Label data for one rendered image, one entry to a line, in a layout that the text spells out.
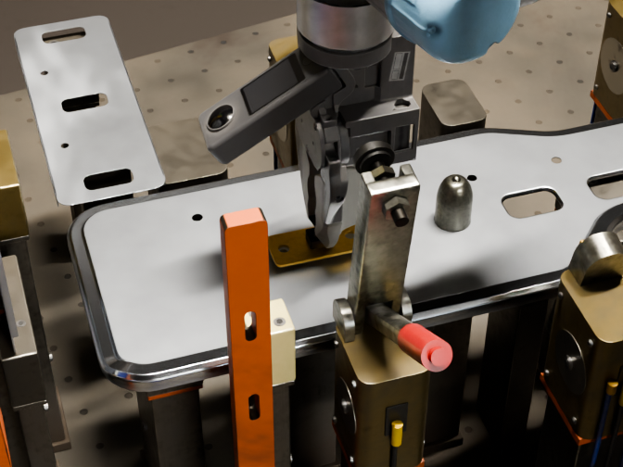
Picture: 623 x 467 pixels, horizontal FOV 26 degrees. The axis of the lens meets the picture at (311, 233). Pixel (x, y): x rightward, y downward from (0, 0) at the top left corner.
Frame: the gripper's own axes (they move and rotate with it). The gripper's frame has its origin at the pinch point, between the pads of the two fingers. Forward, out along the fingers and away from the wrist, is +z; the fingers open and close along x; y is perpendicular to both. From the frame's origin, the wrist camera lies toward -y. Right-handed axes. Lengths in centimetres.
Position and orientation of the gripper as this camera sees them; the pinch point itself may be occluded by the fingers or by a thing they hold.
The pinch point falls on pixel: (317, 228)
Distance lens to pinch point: 115.1
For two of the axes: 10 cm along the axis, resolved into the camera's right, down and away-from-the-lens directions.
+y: 9.5, -2.0, 2.3
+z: -0.1, 7.3, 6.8
